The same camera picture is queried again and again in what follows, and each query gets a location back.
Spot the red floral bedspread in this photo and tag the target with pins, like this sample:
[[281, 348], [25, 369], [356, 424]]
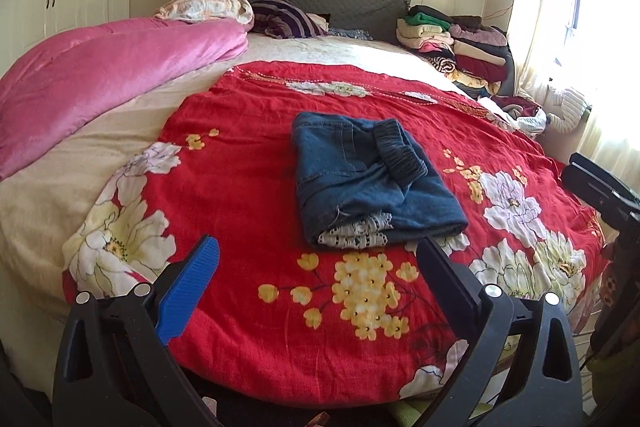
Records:
[[288, 322]]

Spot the cream bed sheet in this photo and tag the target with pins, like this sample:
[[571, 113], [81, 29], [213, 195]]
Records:
[[44, 204]]

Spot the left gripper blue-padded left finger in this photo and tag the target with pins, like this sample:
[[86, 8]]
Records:
[[181, 286]]

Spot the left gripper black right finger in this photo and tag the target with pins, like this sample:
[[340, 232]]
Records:
[[456, 291]]

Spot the blue denim pants lace trim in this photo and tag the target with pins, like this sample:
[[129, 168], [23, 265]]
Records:
[[367, 183]]

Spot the loose clothes pile bedside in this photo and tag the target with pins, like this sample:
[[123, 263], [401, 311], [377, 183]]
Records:
[[529, 117]]

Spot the pink quilt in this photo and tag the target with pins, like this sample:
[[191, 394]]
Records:
[[67, 80]]

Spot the stack of folded clothes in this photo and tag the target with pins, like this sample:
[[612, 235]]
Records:
[[475, 57]]

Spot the cream curtain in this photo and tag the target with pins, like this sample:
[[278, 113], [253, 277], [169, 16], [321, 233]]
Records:
[[591, 46]]

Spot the right green sleeve forearm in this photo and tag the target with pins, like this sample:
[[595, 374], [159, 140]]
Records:
[[615, 388]]

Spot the purple striped garment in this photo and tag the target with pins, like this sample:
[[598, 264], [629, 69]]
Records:
[[281, 20]]

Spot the floral pillow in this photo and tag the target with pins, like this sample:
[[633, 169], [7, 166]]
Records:
[[197, 11]]

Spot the white plush toy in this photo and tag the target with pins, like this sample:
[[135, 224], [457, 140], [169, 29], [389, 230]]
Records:
[[565, 108]]

